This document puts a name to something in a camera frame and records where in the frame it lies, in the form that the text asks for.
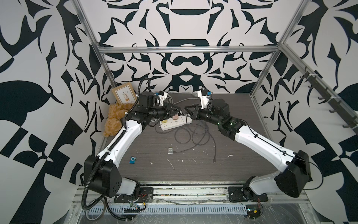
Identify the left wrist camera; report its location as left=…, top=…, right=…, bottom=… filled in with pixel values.
left=156, top=91, right=168, bottom=106

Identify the blue mp3 player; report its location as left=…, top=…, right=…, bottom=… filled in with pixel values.
left=129, top=156, right=136, bottom=164

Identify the black wall hook rack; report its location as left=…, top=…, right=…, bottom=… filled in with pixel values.
left=300, top=66, right=358, bottom=135

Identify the dark usb cable green charger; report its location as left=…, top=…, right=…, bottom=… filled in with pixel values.
left=196, top=121, right=217, bottom=163

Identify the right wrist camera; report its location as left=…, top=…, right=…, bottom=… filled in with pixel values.
left=197, top=89, right=212, bottom=109

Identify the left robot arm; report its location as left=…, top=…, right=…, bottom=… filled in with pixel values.
left=81, top=77, right=182, bottom=211

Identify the framed plant picture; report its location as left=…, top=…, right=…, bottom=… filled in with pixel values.
left=112, top=82, right=137, bottom=104

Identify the dark usb cable pink charger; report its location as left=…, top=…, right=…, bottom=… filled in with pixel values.
left=174, top=122, right=212, bottom=149

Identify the dark usb cable yellow charger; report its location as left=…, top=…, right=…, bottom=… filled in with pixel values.
left=165, top=123, right=211, bottom=154

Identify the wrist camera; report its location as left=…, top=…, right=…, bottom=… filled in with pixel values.
left=197, top=89, right=212, bottom=109
left=156, top=91, right=168, bottom=106

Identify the tan teddy bear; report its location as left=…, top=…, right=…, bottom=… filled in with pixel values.
left=103, top=103, right=134, bottom=137

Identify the white power strip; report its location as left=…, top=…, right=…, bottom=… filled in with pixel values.
left=159, top=115, right=192, bottom=131

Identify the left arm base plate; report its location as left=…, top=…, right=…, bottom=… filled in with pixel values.
left=114, top=187, right=154, bottom=203

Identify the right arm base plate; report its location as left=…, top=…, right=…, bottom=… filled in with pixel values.
left=228, top=187, right=269, bottom=203

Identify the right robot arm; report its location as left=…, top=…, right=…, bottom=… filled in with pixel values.
left=185, top=99, right=313, bottom=203

